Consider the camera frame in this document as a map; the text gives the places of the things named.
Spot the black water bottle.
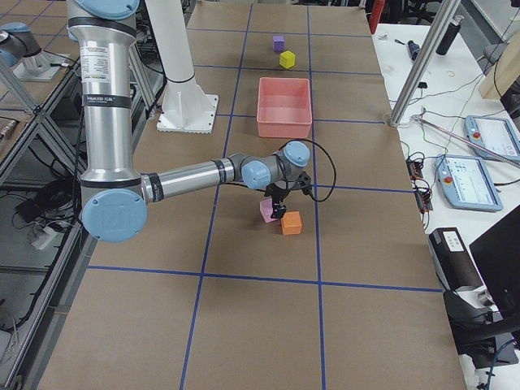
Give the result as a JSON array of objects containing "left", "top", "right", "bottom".
[{"left": 435, "top": 15, "right": 464, "bottom": 55}]

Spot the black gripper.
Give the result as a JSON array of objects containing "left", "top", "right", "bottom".
[{"left": 266, "top": 183, "right": 292, "bottom": 219}]

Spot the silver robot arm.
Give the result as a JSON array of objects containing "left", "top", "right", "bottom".
[
  {"left": 67, "top": 1, "right": 310, "bottom": 242},
  {"left": 1, "top": 22, "right": 42, "bottom": 67}
]

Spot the aluminium frame post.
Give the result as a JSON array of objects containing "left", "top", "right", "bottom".
[{"left": 388, "top": 0, "right": 461, "bottom": 127}]

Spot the yellow foam block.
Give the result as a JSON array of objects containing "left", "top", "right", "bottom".
[{"left": 279, "top": 50, "right": 296, "bottom": 69}]

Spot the black monitor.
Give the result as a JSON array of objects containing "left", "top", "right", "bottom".
[{"left": 470, "top": 206, "right": 520, "bottom": 317}]

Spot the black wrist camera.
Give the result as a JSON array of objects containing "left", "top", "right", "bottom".
[{"left": 292, "top": 171, "right": 312, "bottom": 196}]

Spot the light pink foam block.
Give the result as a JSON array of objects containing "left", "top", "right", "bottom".
[{"left": 259, "top": 197, "right": 278, "bottom": 223}]

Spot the white camera stand base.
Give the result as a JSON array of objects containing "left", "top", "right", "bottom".
[{"left": 144, "top": 0, "right": 219, "bottom": 134}]

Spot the pink plastic bin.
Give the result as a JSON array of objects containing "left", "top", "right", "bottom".
[{"left": 257, "top": 77, "right": 313, "bottom": 139}]

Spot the near blue teach pendant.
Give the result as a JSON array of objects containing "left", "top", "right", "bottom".
[{"left": 435, "top": 154, "right": 503, "bottom": 212}]

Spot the metal rod green tip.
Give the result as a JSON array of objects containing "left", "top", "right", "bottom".
[{"left": 410, "top": 115, "right": 520, "bottom": 168}]

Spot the orange foam block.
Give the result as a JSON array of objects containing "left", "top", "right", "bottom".
[{"left": 280, "top": 211, "right": 302, "bottom": 236}]

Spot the purple foam block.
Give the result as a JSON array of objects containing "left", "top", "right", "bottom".
[{"left": 272, "top": 36, "right": 285, "bottom": 53}]

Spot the far blue teach pendant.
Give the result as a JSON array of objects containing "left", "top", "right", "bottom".
[{"left": 464, "top": 115, "right": 519, "bottom": 163}]

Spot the blue teach pendant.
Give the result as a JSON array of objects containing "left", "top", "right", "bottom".
[
  {"left": 464, "top": 115, "right": 519, "bottom": 163},
  {"left": 435, "top": 154, "right": 503, "bottom": 212}
]

